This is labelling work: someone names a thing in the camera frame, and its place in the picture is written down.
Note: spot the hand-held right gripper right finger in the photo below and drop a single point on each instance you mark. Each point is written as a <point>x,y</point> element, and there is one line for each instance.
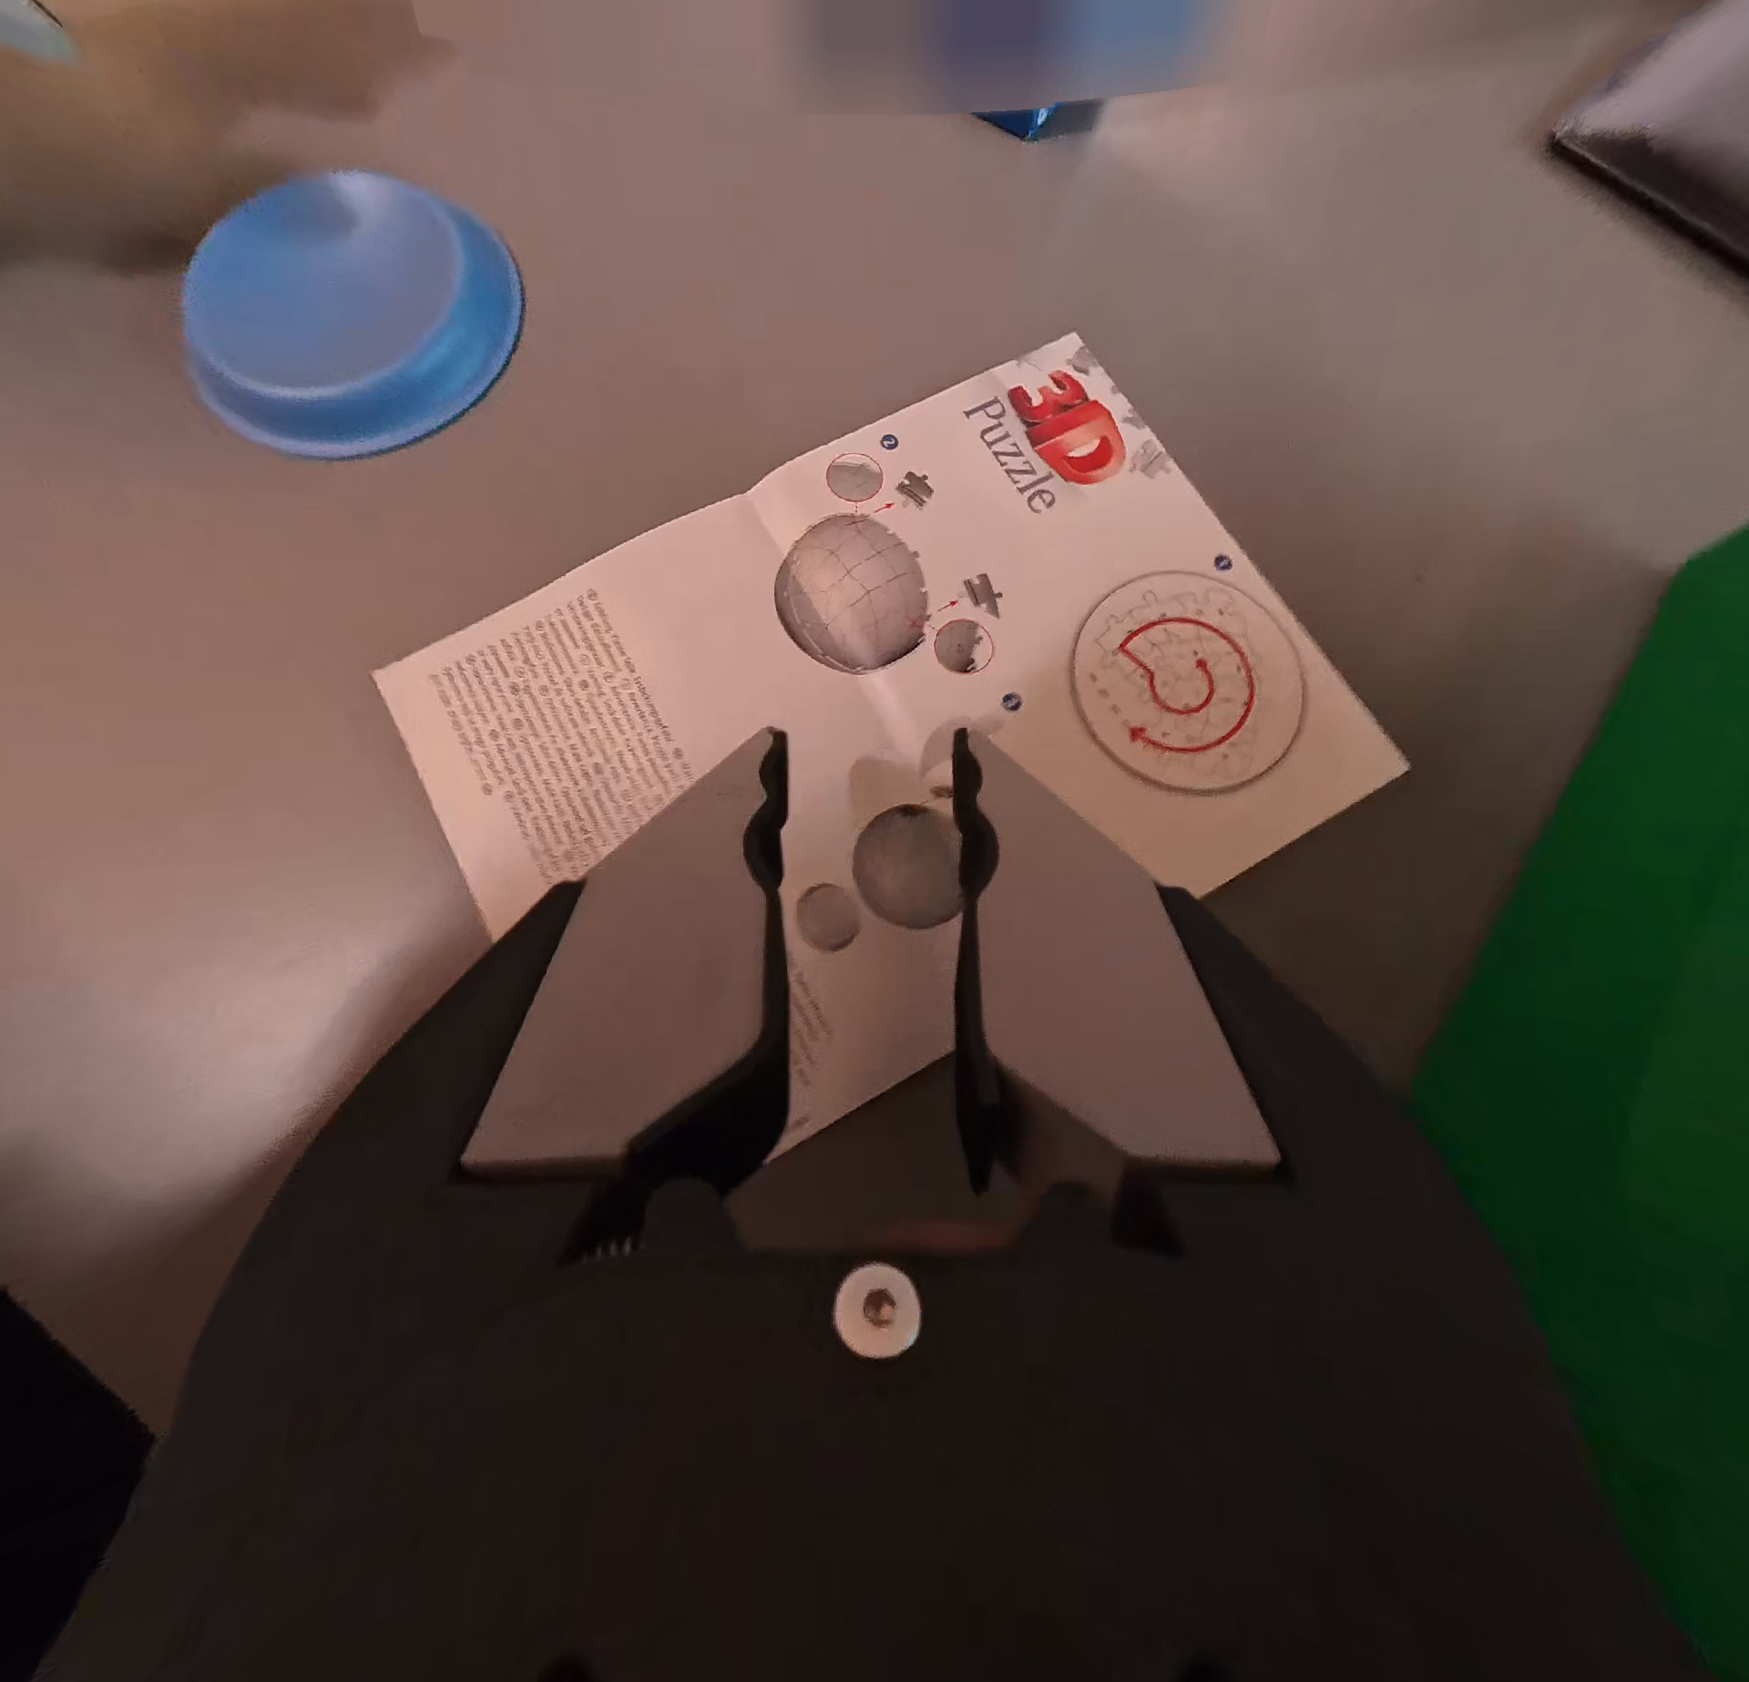
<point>1106,1013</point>

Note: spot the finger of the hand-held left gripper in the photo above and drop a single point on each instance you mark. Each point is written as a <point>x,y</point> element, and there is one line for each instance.
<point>33,19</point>

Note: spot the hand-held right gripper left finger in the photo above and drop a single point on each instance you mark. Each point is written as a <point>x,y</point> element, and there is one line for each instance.
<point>629,1013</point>

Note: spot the white puzzle instruction leaflet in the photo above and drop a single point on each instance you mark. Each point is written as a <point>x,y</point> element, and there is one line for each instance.
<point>710,616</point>

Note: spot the blue plastic puzzle stand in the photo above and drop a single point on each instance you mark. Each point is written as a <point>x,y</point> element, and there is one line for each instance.
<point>341,317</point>

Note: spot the cartoon print puzzle box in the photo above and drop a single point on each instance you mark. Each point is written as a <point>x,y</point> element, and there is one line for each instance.
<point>1037,121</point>

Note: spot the green plastic bin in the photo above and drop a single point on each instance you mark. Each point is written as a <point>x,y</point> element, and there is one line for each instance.
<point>1613,957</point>

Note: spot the black leather pouch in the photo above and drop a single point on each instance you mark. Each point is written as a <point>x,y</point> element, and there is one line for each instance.
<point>1680,125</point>

